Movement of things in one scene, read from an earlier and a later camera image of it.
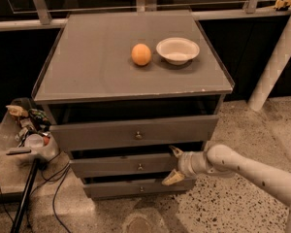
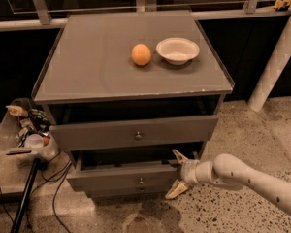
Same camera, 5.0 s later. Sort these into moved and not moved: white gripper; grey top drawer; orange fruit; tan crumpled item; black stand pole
Moved: white gripper
Not moved: black stand pole; grey top drawer; orange fruit; tan crumpled item
